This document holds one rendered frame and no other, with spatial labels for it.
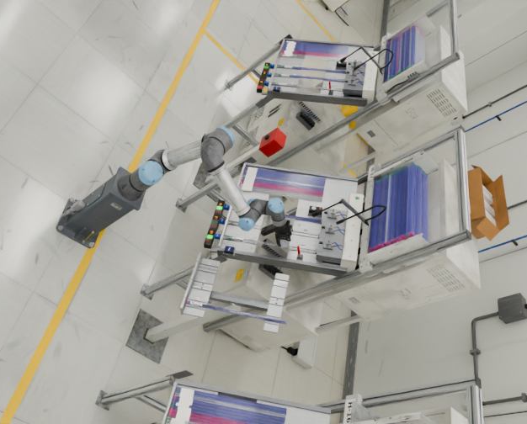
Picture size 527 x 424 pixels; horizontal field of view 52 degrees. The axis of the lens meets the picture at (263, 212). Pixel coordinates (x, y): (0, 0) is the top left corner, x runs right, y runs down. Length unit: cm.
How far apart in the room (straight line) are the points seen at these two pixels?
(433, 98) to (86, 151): 233
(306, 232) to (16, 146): 175
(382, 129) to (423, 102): 37
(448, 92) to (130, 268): 237
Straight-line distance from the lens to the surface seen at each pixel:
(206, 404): 259
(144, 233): 368
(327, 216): 310
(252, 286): 325
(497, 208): 328
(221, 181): 262
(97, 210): 314
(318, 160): 437
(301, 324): 349
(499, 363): 403
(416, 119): 405
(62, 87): 387
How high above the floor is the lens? 284
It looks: 39 degrees down
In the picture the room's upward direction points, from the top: 63 degrees clockwise
